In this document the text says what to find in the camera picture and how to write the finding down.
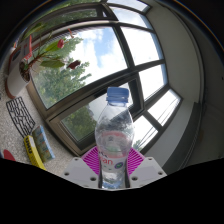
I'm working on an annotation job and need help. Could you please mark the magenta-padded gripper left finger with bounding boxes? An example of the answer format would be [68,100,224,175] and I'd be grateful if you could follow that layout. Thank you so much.
[61,146,101,190]

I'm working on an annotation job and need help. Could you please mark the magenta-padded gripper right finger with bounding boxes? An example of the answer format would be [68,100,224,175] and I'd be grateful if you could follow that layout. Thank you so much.
[125,147,168,190]

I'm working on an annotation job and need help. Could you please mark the clear blue-capped water bottle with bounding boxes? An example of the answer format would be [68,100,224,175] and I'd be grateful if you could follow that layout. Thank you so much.
[94,86,135,190]

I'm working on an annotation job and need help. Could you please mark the light blue tissue pack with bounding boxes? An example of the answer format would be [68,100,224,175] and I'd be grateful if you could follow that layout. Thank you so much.
[32,124,56,163]

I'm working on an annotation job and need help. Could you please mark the yellow oblong box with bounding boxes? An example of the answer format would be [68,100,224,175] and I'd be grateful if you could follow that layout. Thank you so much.
[23,134,47,171]

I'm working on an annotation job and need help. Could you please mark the flat round red coaster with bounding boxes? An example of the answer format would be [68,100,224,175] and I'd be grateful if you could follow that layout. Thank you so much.
[2,149,17,163]

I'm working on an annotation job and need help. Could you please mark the black openwork trivet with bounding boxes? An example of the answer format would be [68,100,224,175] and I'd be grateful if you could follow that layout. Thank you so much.
[5,96,37,139]

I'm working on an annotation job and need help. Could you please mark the bronze framed bay window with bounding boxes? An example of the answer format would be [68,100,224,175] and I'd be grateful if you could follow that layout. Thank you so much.
[19,0,183,158]

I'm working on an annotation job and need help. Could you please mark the red-flowered plant in white pot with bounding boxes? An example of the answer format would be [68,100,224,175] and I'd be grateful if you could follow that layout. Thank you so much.
[4,28,84,100]

